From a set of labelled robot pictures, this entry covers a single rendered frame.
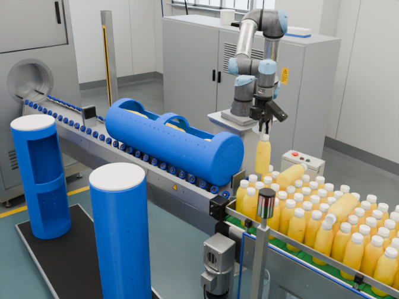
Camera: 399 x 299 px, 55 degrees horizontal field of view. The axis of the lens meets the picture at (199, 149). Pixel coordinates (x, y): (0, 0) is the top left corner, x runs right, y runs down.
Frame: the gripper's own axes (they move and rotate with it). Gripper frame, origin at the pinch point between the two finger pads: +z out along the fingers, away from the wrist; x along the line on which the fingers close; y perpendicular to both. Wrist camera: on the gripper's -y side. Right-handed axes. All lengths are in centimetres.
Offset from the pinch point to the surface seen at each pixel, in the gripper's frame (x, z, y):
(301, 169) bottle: -5.8, 13.3, -18.3
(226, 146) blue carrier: 4.6, 9.8, 18.8
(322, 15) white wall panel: -258, -27, 100
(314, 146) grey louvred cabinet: -186, 87, 54
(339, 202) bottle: 11.6, 11.4, -44.0
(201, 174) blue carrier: 16.0, 23.7, 25.2
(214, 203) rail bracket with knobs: 26.6, 28.0, 7.9
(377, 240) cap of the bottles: 16, 18, -62
